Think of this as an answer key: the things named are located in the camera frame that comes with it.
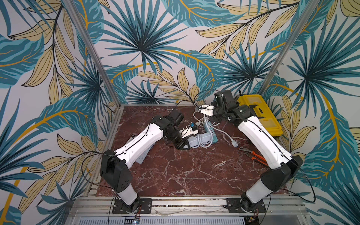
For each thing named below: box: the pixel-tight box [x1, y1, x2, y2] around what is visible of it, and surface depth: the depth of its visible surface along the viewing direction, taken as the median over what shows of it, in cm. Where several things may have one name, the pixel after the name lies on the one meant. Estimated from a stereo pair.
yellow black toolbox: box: [237, 94, 284, 137], surface depth 96 cm
